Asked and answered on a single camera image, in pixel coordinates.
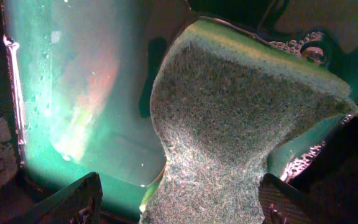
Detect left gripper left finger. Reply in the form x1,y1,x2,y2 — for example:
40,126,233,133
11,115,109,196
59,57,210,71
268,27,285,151
7,172,103,224

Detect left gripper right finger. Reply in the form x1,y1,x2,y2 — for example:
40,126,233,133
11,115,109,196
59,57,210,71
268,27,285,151
258,173,331,224

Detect green scouring sponge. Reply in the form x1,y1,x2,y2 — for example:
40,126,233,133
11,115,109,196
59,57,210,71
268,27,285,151
140,19,358,224

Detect black rectangular water tray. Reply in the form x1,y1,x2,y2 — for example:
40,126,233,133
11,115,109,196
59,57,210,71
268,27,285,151
2,1,358,222

